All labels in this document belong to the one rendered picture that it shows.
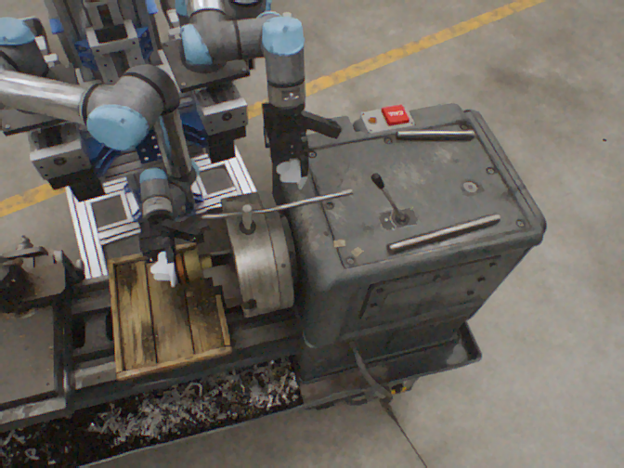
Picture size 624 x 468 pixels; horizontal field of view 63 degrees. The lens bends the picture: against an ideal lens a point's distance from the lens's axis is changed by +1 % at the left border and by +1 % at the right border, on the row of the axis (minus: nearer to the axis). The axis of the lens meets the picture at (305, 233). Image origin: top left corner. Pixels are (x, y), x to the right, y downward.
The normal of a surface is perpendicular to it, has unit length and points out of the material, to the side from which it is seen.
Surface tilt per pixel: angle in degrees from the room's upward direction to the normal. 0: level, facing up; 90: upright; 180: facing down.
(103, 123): 89
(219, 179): 0
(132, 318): 0
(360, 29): 0
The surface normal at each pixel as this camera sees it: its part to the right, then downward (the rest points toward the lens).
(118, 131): -0.20, 0.82
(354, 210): 0.04, -0.52
